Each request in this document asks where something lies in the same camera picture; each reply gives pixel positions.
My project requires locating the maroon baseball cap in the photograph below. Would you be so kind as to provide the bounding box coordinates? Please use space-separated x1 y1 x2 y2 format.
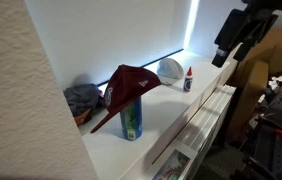
90 64 162 134

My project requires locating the light grey baseball cap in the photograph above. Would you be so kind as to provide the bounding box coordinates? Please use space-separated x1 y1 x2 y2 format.
156 57 185 87

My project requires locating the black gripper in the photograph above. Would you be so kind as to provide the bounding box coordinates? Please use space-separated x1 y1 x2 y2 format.
211 0 282 69

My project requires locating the grey crumpled cloth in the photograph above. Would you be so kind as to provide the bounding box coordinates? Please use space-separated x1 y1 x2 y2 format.
62 83 107 127

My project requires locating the white glue bottle red tip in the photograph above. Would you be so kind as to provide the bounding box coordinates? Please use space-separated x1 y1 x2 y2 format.
182 66 194 93

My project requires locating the black window blind bar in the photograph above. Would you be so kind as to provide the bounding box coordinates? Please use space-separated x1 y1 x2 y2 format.
95 48 185 87

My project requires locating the brown cardboard box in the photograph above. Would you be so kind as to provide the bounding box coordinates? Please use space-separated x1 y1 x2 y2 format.
237 26 282 79

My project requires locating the green blue drink can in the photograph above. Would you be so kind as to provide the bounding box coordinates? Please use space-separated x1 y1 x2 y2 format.
120 96 144 142

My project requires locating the white slatted radiator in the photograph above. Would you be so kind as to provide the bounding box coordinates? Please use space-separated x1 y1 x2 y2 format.
172 84 237 180

